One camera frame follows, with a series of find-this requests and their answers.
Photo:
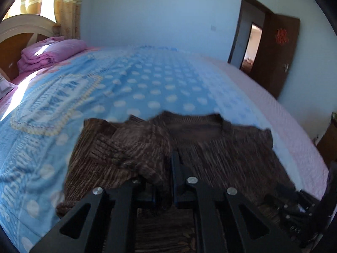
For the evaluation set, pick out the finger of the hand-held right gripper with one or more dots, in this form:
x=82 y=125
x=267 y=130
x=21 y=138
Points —
x=276 y=203

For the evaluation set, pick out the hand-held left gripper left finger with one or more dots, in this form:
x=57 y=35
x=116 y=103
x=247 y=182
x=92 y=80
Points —
x=146 y=198

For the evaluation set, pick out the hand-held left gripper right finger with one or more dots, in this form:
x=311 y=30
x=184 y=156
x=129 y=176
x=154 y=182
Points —
x=175 y=179

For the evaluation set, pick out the brown knit sweater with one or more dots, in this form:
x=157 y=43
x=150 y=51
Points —
x=131 y=147

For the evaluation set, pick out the wooden bedside cabinet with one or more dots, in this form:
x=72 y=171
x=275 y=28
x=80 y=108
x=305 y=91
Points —
x=327 y=142

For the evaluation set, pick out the pink mattress cover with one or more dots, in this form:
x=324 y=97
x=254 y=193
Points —
x=284 y=126

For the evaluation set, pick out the blue polka dot bed sheet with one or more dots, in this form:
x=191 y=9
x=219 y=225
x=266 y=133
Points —
x=126 y=84

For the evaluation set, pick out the brown wooden door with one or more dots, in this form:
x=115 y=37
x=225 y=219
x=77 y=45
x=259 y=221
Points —
x=279 y=58

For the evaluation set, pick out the red paper door decoration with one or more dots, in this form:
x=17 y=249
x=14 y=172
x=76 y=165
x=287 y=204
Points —
x=281 y=35

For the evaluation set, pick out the folded pink quilt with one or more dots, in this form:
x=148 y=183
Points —
x=50 y=51

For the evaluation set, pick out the yellow patterned curtain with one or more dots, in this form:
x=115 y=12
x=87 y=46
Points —
x=65 y=10

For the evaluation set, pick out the wooden headboard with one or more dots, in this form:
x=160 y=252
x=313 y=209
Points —
x=15 y=39

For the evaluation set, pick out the dark wooden door frame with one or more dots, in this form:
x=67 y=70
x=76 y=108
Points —
x=242 y=26

